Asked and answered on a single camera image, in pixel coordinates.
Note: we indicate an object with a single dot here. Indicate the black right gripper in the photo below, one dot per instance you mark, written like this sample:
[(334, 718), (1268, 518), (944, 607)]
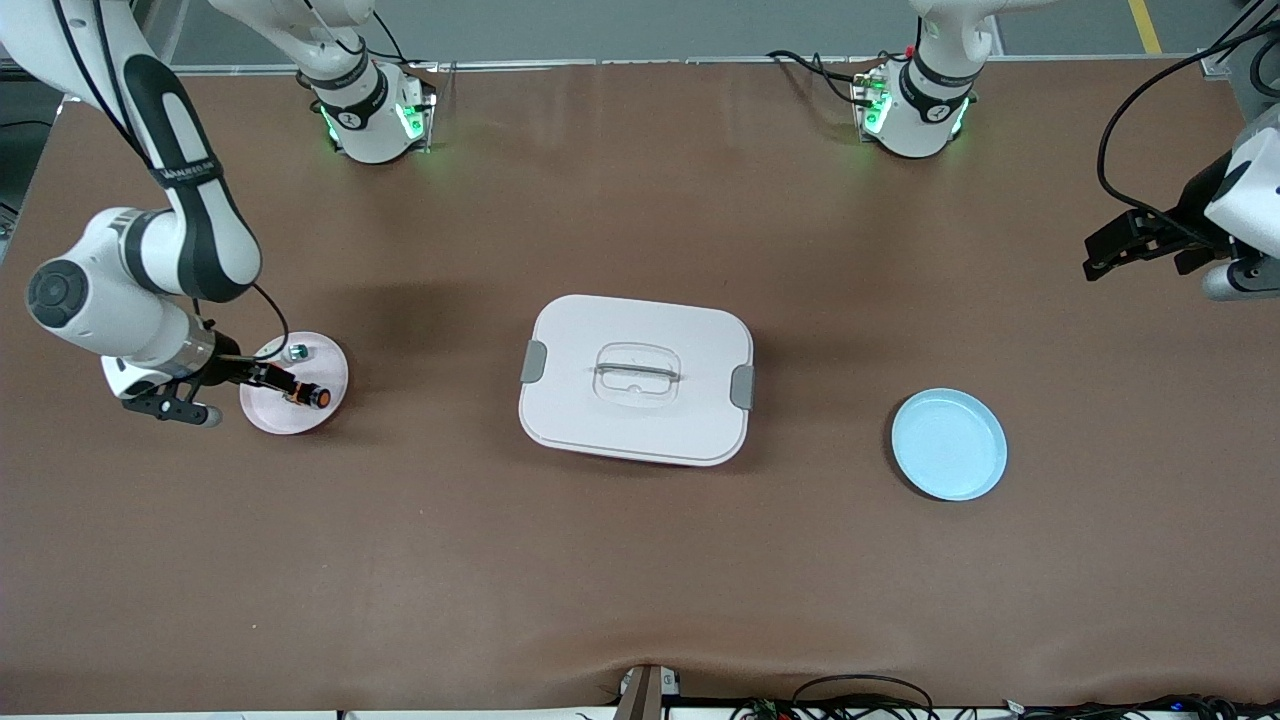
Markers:
[(232, 369)]

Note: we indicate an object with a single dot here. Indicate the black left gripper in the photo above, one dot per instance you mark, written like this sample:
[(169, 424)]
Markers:
[(1190, 214)]

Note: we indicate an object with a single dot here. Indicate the orange push-button switch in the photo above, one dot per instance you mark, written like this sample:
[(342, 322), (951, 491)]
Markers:
[(318, 396)]

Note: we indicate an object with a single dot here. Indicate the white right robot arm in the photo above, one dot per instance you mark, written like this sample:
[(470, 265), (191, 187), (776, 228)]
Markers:
[(190, 230)]

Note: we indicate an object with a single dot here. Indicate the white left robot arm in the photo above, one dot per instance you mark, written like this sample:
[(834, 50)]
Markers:
[(920, 120)]

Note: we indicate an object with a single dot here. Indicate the white lidded storage box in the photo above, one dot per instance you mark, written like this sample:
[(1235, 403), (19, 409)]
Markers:
[(640, 430)]

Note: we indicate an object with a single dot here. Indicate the pink round plate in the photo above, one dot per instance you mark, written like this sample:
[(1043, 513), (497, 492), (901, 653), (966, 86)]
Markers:
[(290, 420)]

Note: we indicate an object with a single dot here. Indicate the light blue round plate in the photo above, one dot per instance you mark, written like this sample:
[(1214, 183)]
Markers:
[(950, 445)]

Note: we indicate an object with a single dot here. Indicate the green push-button switch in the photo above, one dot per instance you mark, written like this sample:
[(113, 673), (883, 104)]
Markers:
[(297, 352)]

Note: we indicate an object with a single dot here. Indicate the aluminium frame post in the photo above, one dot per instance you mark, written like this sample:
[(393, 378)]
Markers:
[(1225, 62)]

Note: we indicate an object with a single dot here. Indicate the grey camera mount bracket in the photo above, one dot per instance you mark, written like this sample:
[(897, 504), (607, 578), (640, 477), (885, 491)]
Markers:
[(640, 700)]

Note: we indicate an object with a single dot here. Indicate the aluminium table edge rail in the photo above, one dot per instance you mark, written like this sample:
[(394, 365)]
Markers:
[(650, 62)]

